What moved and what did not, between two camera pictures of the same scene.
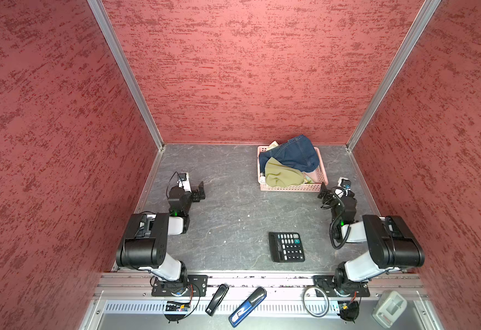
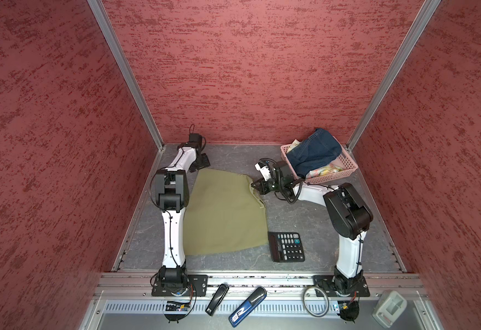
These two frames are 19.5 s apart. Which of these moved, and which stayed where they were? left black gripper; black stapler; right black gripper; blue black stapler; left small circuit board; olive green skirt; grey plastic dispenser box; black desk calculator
Moved: left black gripper; olive green skirt; right black gripper
Stayed: blue black stapler; grey plastic dispenser box; black desk calculator; black stapler; left small circuit board
